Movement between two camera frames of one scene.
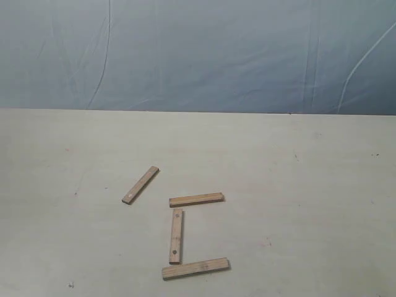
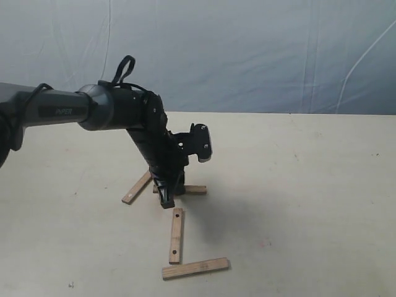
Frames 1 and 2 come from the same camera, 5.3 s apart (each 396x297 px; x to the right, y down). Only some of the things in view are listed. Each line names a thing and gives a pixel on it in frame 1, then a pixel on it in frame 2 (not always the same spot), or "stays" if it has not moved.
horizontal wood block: (195, 200) to (189, 189)
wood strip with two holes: (176, 237) stays
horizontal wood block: (216, 265) stays
